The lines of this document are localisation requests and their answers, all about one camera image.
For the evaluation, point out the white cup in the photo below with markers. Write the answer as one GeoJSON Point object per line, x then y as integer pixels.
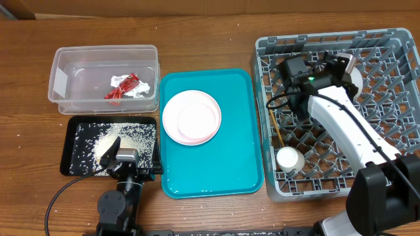
{"type": "Point", "coordinates": [289, 158]}

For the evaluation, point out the large pink plate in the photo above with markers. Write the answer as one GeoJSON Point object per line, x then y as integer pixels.
{"type": "Point", "coordinates": [176, 104]}

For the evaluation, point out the clear plastic waste bin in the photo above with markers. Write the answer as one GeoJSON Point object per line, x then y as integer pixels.
{"type": "Point", "coordinates": [80, 78]}

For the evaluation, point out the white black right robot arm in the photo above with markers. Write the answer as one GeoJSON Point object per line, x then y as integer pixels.
{"type": "Point", "coordinates": [385, 190]}

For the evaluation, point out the white tissue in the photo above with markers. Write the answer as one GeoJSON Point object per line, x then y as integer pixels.
{"type": "Point", "coordinates": [140, 91]}

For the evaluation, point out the teal serving tray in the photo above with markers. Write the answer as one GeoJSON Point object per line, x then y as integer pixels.
{"type": "Point", "coordinates": [229, 163]}

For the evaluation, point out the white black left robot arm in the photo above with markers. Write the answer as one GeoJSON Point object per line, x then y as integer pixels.
{"type": "Point", "coordinates": [118, 208]}

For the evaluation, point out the grey bowl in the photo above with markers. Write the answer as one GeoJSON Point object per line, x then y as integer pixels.
{"type": "Point", "coordinates": [357, 80]}

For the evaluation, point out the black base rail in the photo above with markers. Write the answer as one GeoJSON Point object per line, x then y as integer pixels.
{"type": "Point", "coordinates": [286, 231]}

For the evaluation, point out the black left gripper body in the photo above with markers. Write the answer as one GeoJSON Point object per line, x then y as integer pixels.
{"type": "Point", "coordinates": [144, 174]}

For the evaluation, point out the black plastic tray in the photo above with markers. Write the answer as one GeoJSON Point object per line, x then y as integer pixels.
{"type": "Point", "coordinates": [73, 123]}

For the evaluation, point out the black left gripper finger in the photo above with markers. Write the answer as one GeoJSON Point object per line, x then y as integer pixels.
{"type": "Point", "coordinates": [157, 166]}
{"type": "Point", "coordinates": [110, 153]}

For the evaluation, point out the wooden chopstick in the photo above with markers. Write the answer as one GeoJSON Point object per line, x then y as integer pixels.
{"type": "Point", "coordinates": [273, 118]}

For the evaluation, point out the red foil snack wrapper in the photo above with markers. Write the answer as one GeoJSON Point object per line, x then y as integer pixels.
{"type": "Point", "coordinates": [122, 84]}

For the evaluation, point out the white rice pile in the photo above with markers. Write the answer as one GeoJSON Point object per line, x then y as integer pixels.
{"type": "Point", "coordinates": [92, 140]}

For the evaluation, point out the grey dishwasher rack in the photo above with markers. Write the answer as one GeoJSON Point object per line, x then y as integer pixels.
{"type": "Point", "coordinates": [389, 64]}

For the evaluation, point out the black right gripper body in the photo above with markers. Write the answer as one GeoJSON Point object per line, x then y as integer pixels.
{"type": "Point", "coordinates": [345, 80]}

